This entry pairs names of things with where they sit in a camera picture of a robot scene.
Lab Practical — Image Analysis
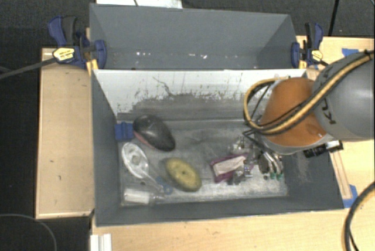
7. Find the clear plastic bottle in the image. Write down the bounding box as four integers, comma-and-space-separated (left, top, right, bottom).
122, 187, 165, 207

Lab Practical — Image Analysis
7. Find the yellow-green oval sponge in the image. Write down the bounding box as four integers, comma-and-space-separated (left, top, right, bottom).
160, 157, 203, 193

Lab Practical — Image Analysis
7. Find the purple packet with white label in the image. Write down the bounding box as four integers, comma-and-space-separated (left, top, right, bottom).
209, 154, 250, 184

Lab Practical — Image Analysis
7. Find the black cylinder on white bracket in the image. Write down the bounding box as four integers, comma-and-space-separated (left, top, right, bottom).
302, 140, 344, 158

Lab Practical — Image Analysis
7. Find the white oval plastic scoop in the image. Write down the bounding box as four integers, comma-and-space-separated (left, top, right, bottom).
121, 142, 159, 186

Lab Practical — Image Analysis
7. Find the grey metal bin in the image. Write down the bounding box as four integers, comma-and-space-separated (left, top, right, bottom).
87, 2, 345, 227

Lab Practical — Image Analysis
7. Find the blue ribbed plastic clip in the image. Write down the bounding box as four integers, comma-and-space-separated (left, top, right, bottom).
114, 121, 134, 141

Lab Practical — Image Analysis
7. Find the black computer mouse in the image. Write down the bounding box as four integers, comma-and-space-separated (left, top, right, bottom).
132, 114, 176, 152

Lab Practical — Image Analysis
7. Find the pale wood flat board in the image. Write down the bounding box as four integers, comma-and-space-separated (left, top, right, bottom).
35, 47, 96, 220

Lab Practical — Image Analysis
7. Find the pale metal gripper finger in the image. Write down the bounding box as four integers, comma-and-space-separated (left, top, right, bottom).
233, 164, 254, 185
237, 136, 254, 163

